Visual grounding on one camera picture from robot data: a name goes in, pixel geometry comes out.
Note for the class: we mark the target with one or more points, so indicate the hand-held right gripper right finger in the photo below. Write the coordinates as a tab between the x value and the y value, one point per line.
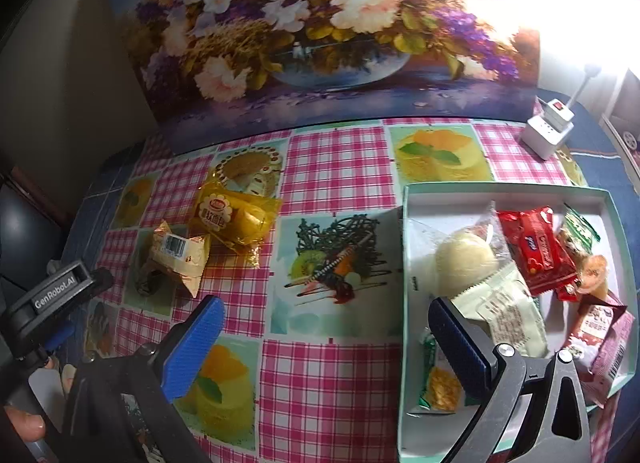
457	348

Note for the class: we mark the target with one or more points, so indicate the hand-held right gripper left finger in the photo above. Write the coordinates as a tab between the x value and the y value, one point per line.
195	343

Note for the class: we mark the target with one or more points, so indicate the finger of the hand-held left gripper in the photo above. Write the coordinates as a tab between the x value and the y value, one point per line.
102	280
57	338

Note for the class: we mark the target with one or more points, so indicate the clear packet with white bun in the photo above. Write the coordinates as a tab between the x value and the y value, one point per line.
465	258

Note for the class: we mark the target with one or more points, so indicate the large red snack packet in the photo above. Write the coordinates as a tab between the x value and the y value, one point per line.
537	248

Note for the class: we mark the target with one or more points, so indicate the pink snack packet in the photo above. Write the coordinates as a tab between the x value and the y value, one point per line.
605	338

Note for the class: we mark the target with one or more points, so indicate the teal cardboard tray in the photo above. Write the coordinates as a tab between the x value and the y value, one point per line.
530	198

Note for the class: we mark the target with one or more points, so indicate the green striped snack packet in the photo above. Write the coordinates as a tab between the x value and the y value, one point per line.
580	228

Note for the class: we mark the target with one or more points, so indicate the person's left hand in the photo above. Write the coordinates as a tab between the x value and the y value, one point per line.
25	423

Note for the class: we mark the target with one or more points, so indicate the cream gold cake packet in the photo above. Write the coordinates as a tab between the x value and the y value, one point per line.
177	253

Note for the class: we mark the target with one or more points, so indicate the yellow bread packet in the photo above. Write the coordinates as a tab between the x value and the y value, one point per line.
235	218

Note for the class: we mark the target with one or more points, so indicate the blue quilted cloth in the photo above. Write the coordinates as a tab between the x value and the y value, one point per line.
595	143

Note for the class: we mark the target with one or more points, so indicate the white round reel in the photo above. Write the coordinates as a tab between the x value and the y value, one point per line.
631	138

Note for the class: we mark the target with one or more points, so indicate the white shelf rack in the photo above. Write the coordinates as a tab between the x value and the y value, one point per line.
620	93

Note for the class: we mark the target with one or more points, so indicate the white gooseneck lamp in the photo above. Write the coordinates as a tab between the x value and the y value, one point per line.
590	72

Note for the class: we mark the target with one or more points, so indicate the flower painting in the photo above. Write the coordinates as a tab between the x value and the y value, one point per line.
300	43

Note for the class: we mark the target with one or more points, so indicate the white adapter with red switch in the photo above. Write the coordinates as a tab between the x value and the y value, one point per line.
559	113

